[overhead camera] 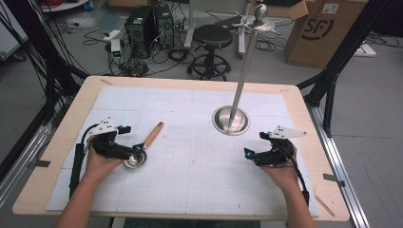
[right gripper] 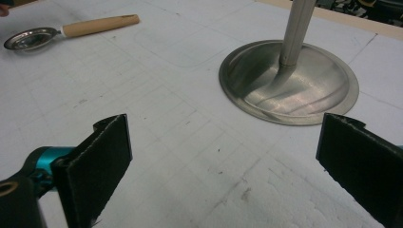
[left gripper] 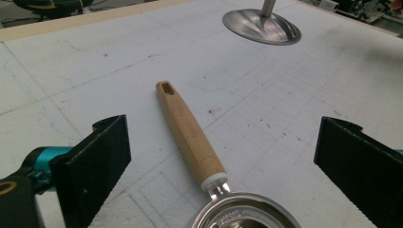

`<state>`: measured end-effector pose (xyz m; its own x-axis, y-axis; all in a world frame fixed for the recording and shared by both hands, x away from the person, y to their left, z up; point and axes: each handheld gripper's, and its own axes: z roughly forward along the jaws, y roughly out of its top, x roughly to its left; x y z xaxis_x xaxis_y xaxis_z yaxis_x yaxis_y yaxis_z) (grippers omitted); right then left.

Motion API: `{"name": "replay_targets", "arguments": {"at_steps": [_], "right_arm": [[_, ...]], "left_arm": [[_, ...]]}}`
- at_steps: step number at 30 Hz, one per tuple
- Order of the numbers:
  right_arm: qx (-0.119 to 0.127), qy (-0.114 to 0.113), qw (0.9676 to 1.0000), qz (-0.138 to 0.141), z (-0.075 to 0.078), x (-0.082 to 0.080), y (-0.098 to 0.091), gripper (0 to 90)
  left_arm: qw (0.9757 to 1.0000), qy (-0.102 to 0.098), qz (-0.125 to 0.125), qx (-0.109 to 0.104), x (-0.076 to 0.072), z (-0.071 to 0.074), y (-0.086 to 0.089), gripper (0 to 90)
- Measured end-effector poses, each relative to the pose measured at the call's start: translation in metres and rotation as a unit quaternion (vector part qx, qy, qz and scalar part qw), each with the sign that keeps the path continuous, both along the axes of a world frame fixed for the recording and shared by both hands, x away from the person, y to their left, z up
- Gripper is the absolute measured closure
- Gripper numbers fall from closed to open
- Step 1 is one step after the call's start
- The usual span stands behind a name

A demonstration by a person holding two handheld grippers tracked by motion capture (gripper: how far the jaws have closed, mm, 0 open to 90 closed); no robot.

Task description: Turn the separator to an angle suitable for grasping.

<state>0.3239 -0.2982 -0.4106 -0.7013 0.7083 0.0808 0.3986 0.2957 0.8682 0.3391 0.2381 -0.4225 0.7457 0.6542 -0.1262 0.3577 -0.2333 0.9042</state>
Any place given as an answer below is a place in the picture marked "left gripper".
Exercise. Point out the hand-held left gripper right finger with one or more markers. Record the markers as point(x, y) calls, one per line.
point(361, 167)

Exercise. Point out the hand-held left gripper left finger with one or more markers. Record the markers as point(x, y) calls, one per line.
point(92, 171)

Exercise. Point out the black office chair base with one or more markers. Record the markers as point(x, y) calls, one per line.
point(52, 7)

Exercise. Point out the round steel stand base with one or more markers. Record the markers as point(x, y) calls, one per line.
point(261, 26)

